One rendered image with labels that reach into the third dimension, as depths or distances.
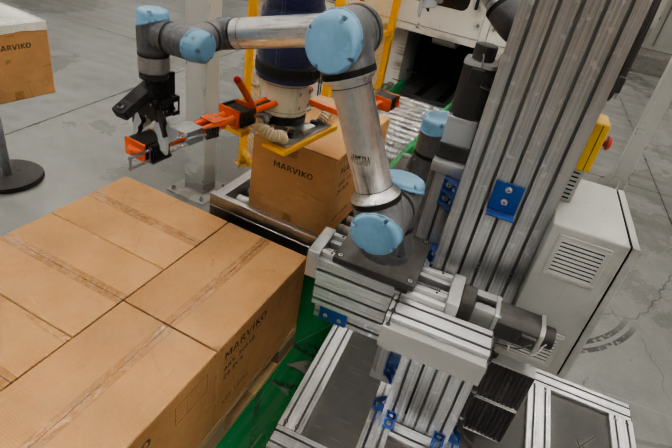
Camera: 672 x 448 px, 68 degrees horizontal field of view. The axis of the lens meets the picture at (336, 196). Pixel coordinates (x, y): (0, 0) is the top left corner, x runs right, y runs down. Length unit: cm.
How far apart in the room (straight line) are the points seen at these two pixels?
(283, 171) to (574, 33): 129
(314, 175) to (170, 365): 91
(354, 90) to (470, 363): 70
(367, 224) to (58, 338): 109
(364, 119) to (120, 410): 105
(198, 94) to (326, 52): 217
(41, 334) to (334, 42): 129
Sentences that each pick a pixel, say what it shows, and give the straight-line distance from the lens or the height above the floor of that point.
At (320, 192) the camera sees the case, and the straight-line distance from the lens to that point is 206.
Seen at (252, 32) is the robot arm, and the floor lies 152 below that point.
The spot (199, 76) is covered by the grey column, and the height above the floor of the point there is 81.
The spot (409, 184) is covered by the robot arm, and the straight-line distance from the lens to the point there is 120.
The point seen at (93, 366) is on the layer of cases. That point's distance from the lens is 170.
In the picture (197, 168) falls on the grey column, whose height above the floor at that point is 19.
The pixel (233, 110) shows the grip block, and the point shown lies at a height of 122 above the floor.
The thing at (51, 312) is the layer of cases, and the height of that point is 54.
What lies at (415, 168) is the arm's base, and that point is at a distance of 172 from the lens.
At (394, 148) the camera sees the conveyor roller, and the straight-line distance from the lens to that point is 314.
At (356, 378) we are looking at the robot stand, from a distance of 211.
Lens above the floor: 183
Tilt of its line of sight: 31 degrees down
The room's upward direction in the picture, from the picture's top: 11 degrees clockwise
